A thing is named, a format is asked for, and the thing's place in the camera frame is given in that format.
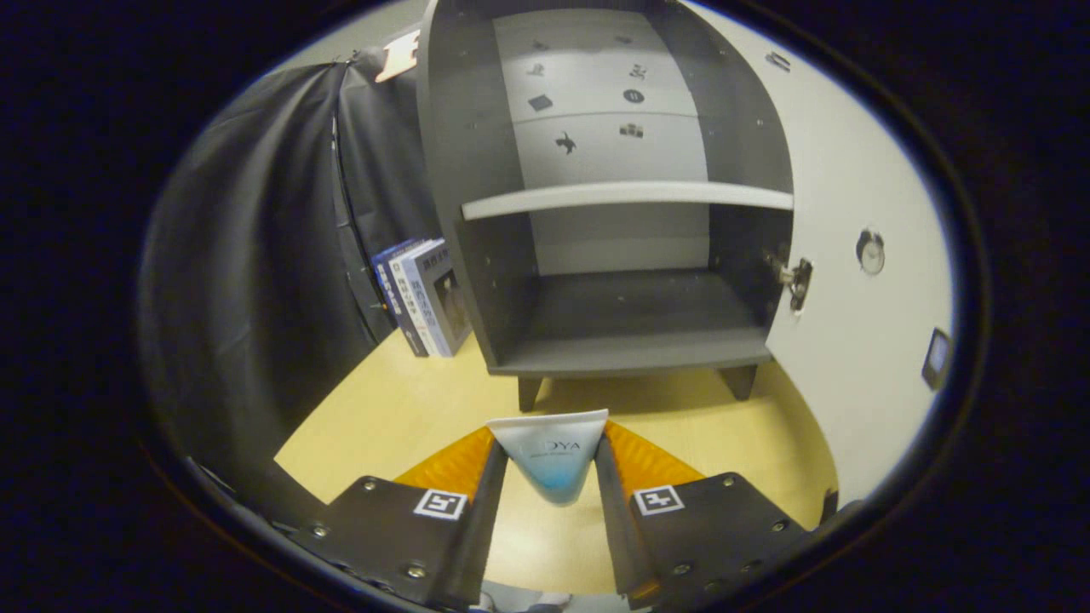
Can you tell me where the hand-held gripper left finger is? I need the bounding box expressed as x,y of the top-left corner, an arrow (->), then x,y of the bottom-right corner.
285,426 -> 510,610

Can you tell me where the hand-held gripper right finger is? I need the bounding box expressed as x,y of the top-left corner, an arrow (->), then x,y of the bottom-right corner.
594,420 -> 810,607

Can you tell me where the white and blue tube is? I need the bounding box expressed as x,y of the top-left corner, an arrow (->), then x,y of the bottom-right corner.
485,409 -> 611,507

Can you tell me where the white cabinet door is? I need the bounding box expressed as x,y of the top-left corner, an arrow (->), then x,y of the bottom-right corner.
681,0 -> 955,512

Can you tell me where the grey cover book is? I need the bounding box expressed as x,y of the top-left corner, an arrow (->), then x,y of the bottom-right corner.
400,238 -> 473,357

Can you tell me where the white book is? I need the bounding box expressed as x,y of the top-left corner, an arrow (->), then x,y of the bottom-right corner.
387,243 -> 444,358

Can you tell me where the grey cabinet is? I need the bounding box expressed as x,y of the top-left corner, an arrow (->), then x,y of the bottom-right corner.
417,0 -> 797,414

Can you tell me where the metal door hinge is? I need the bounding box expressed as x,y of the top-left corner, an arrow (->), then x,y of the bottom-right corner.
762,247 -> 814,314

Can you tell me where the white cabinet shelf board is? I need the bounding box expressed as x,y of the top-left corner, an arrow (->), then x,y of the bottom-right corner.
461,180 -> 795,222

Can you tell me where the black backdrop cloth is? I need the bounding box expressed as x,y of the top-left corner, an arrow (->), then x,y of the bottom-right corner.
141,47 -> 444,512

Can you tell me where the thin black stand pole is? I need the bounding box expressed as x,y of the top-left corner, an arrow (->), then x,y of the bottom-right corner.
330,111 -> 393,341

